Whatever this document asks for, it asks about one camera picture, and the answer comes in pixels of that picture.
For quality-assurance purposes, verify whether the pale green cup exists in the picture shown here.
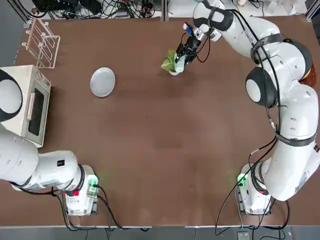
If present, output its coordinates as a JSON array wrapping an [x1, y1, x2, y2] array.
[[174, 55, 188, 75]]

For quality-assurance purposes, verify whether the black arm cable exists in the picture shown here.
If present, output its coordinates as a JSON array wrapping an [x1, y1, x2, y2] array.
[[214, 8, 292, 237], [49, 183, 153, 232]]

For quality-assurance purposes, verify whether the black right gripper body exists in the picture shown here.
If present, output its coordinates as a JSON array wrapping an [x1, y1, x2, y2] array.
[[183, 36, 203, 56]]

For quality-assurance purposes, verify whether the green lettuce leaf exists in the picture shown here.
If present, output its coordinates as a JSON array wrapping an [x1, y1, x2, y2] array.
[[161, 49, 179, 72]]

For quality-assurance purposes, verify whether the brown wicker basket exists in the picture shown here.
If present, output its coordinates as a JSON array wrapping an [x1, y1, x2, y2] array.
[[298, 62, 320, 88]]

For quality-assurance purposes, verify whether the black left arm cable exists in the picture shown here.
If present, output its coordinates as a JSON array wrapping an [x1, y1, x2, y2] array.
[[49, 183, 153, 232]]

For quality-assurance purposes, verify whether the larger grey dish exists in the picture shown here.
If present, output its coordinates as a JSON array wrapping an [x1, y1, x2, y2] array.
[[89, 67, 117, 98]]

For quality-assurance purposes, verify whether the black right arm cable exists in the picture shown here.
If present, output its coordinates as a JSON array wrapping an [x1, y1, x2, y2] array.
[[214, 8, 292, 237]]

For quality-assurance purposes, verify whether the white wire dish rack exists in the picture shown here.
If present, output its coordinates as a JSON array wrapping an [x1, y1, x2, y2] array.
[[22, 17, 62, 70]]

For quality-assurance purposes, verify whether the white toaster oven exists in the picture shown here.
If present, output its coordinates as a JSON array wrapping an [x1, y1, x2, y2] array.
[[0, 64, 52, 148]]

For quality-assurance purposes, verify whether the smaller grey bowl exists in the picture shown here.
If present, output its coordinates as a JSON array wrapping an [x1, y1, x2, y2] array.
[[167, 68, 185, 77]]

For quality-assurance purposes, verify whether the aluminium frame post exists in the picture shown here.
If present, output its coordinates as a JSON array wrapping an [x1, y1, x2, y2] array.
[[11, 0, 32, 22], [161, 0, 169, 22]]

